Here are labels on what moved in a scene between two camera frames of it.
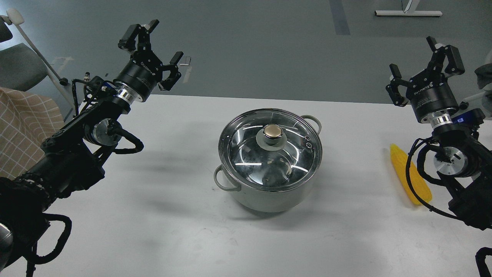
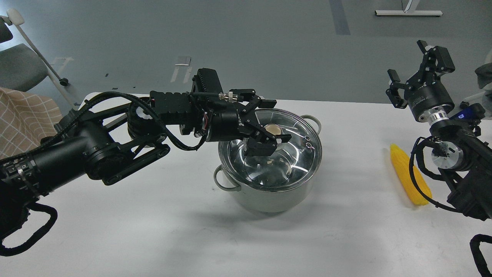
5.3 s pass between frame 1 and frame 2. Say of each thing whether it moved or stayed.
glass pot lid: stayed
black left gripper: moved
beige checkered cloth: stayed
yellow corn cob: stayed
